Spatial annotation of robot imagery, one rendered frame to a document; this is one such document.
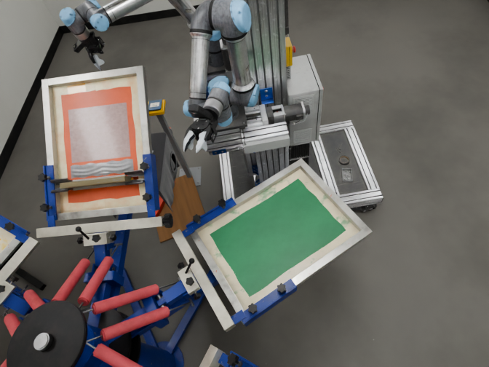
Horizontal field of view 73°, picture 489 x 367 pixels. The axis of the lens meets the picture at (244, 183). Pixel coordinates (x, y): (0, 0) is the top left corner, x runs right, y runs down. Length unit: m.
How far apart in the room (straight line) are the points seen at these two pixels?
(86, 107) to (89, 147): 0.23
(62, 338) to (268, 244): 0.99
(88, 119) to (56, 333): 1.09
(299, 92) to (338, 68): 2.16
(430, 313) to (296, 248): 1.34
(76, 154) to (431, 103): 3.26
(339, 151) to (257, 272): 1.63
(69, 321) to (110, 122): 1.02
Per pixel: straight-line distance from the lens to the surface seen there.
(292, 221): 1.82
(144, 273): 2.98
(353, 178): 2.89
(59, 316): 1.59
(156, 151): 2.29
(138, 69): 1.96
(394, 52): 4.44
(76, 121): 2.09
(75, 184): 1.92
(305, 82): 2.08
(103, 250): 1.88
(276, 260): 1.74
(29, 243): 2.05
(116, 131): 1.96
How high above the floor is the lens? 2.60
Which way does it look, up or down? 57 degrees down
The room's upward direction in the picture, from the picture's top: 14 degrees counter-clockwise
